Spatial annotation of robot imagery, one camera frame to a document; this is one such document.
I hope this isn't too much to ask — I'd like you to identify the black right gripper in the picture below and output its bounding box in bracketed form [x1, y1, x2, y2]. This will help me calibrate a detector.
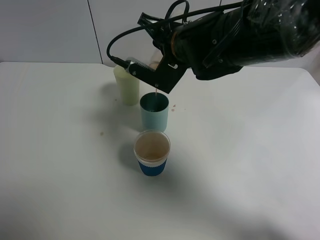
[146, 12, 225, 73]

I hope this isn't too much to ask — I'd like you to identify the clear drink bottle pink label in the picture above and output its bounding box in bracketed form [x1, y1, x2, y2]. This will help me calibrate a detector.
[148, 49, 163, 70]

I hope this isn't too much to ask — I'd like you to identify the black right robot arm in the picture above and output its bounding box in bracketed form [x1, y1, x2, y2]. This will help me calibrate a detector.
[138, 0, 320, 80]

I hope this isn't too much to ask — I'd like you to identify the teal plastic cup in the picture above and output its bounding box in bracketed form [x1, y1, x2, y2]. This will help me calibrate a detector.
[139, 92, 170, 132]

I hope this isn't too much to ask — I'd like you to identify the pale green plastic cup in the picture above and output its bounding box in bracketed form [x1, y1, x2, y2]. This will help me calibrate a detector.
[113, 65, 140, 106]

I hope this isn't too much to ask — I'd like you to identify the glass cup with blue sleeve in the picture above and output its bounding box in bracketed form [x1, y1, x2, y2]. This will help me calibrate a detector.
[133, 130, 171, 177]

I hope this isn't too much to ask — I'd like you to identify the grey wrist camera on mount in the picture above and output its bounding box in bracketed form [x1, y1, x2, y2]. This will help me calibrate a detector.
[125, 56, 188, 94]

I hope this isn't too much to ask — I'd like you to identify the black camera cable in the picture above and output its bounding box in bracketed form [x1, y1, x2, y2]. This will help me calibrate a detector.
[106, 0, 245, 68]

